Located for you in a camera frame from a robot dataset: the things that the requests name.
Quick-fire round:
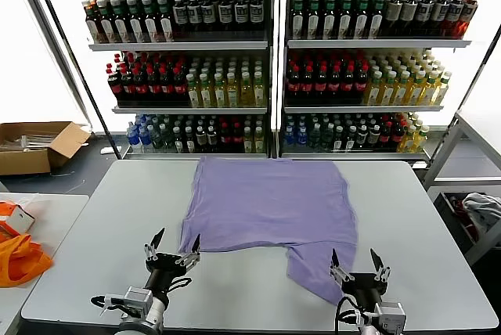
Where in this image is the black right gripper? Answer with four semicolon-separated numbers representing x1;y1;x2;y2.
329;247;392;305

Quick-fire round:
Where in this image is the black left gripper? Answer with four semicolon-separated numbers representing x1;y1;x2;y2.
142;227;202;293

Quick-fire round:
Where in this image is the purple t-shirt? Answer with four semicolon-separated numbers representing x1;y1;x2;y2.
178;156;359;307

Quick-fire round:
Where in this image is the dark green bottle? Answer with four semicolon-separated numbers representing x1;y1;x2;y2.
150;126;164;150
320;123;334;151
308;123;321;151
161;126;175;152

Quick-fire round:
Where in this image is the black storage crate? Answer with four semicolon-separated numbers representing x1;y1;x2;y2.
433;191;501;252

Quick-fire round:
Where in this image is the small red label cola bottle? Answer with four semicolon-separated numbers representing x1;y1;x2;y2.
379;122;392;150
230;123;243;153
391;121;405;148
218;123;231;153

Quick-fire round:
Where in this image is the red garment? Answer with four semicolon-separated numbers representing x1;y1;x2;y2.
449;193;481;242

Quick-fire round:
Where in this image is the grey crumpled garment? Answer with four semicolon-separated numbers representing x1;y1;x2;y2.
461;193;501;232

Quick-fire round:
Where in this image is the side cart with cloth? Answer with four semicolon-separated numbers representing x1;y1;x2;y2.
422;110;501;268

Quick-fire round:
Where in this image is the red cap cola bottle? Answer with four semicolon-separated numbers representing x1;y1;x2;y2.
327;64;341;98
354;63;369;98
146;67;162;104
120;67;135;104
133;67;149;104
313;64;328;98
286;64;301;98
341;64;355;98
300;64;314;98
172;67;188;104
160;67;175;104
106;68;123;104

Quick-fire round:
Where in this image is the white and orange carton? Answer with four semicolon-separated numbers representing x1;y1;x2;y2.
0;200;36;234

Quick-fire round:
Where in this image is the orange fabric bag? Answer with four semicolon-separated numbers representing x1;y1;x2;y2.
0;232;54;289

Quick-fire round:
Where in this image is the open cardboard box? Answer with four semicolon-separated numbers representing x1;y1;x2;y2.
0;121;92;176

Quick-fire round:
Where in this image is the white packing material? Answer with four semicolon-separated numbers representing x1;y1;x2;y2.
0;133;54;154

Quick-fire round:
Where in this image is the grey metal shelving unit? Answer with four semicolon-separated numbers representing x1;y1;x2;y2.
59;0;275;160
279;0;485;162

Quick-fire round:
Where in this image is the black diagonal pole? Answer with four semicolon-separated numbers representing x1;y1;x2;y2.
424;23;501;170
26;0;123;160

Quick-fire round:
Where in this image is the green label tea bottle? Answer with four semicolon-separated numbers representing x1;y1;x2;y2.
353;0;370;41
140;0;158;43
321;0;338;41
110;0;128;44
156;0;175;43
96;0;114;44
305;0;322;41
124;0;142;43
337;0;354;41
369;0;386;41
289;0;305;41

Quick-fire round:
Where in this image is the white label dark bottle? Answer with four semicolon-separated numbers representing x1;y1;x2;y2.
200;0;217;38
233;0;250;38
172;0;188;38
249;0;265;38
218;0;234;38
187;0;203;38

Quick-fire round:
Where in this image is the amber drink bottle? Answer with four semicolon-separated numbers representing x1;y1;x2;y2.
82;0;99;44

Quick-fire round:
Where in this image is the grey window pillar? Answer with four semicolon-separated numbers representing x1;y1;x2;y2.
9;0;95;135

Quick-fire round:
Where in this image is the beige label dark bottle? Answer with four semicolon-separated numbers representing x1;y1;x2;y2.
400;0;419;37
383;0;403;37

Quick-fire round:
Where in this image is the blue white label bottle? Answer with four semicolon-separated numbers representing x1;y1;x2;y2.
431;0;450;37
445;0;465;37
416;0;434;37

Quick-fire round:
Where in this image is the red drink bottle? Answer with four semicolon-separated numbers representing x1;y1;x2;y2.
457;0;479;38

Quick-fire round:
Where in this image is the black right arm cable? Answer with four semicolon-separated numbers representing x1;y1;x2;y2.
334;295;365;335

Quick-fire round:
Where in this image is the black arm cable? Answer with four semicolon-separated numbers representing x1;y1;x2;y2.
90;276;193;315
334;295;365;335

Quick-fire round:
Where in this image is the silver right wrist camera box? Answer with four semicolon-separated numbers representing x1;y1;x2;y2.
373;302;408;328

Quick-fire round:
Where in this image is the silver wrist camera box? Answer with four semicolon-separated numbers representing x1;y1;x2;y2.
124;286;153;315
373;302;408;328

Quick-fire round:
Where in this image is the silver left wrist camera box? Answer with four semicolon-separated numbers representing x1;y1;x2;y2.
124;286;153;315

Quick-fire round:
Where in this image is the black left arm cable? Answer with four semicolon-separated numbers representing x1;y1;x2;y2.
90;276;193;315

